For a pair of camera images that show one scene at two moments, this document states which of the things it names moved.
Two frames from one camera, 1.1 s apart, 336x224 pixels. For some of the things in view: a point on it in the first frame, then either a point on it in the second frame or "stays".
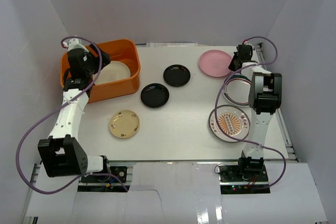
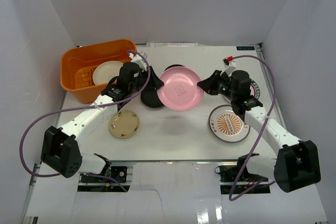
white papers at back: [171, 44] stays
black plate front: [155, 95] stays
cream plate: [115, 70] stays
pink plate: [215, 63] to [180, 91]
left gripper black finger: [105, 58] to [155, 82]
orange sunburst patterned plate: [233, 120] stays
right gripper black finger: [235, 63] to [209, 84]
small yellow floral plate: [124, 124] stays
